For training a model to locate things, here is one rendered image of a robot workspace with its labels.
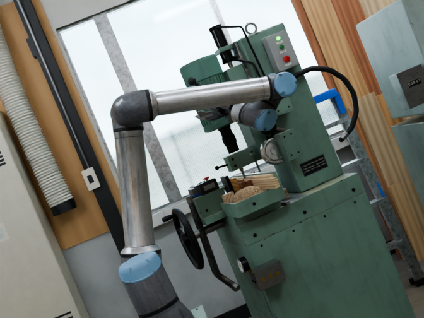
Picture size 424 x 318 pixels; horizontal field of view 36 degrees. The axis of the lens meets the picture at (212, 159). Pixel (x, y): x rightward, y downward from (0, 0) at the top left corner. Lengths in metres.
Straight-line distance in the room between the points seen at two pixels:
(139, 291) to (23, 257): 1.81
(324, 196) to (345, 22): 1.78
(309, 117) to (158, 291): 1.10
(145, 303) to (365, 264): 1.05
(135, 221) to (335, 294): 0.93
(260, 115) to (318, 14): 1.87
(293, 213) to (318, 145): 0.35
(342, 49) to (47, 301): 2.35
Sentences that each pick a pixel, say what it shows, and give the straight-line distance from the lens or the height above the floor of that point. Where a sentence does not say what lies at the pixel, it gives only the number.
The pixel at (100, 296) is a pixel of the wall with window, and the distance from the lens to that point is 4.29.
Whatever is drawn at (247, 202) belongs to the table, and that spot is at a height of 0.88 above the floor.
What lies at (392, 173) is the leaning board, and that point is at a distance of 4.15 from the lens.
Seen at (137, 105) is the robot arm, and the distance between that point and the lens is 2.31.
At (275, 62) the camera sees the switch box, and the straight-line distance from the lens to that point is 2.85.
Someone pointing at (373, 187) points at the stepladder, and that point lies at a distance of 3.71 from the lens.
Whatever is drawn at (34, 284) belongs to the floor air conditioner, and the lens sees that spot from 4.01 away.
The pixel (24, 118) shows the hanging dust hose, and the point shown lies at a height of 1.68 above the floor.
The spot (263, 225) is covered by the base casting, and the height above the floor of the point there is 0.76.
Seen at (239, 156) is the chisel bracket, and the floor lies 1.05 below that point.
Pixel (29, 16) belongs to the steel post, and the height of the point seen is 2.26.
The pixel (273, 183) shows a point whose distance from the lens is 2.56.
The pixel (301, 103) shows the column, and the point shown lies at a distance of 2.92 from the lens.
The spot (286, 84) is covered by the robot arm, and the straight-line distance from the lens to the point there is 2.41.
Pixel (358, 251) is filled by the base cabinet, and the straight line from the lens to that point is 2.89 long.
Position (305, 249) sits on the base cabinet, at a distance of 2.79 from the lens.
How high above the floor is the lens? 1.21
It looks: 2 degrees down
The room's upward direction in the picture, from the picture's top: 22 degrees counter-clockwise
